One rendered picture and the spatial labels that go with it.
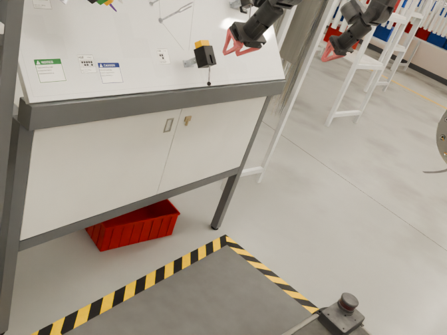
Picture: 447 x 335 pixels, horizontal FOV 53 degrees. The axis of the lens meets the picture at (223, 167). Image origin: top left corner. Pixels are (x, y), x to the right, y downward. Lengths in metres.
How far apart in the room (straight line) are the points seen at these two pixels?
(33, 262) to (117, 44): 1.00
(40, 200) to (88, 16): 0.53
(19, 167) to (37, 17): 0.38
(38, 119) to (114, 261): 0.99
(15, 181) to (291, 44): 1.89
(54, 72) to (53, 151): 0.23
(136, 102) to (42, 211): 0.42
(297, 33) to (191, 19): 1.21
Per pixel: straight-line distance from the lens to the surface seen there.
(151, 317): 1.85
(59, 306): 1.83
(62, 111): 1.20
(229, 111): 1.82
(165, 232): 2.20
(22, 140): 1.24
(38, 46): 1.21
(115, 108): 1.30
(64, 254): 2.02
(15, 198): 1.34
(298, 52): 2.72
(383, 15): 1.65
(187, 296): 1.97
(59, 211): 1.47
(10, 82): 1.08
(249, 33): 1.29
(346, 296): 1.82
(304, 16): 2.72
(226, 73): 1.68
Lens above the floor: 1.37
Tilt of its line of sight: 27 degrees down
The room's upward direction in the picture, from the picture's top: 20 degrees clockwise
